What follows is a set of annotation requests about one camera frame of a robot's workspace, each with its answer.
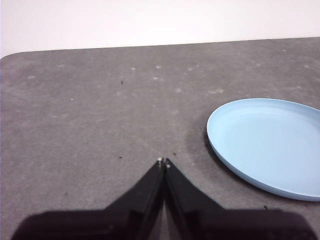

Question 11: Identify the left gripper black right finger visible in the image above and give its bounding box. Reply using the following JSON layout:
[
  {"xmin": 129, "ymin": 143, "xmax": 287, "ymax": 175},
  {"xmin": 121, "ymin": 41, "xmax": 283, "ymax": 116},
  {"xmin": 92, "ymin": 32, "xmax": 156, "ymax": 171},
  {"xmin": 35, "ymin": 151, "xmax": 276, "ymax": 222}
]
[{"xmin": 164, "ymin": 157, "xmax": 316, "ymax": 240}]

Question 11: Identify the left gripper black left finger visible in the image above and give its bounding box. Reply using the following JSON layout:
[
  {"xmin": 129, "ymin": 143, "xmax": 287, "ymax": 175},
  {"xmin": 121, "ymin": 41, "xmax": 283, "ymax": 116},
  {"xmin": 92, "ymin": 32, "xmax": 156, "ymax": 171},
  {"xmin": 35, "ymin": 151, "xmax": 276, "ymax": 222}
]
[{"xmin": 11, "ymin": 158, "xmax": 165, "ymax": 240}]

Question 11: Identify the blue round plate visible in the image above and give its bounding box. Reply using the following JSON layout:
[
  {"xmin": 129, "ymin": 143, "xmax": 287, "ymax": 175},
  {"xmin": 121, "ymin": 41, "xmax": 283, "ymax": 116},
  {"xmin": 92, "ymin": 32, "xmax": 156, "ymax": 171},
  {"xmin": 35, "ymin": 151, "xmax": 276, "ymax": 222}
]
[{"xmin": 206, "ymin": 97, "xmax": 320, "ymax": 203}]

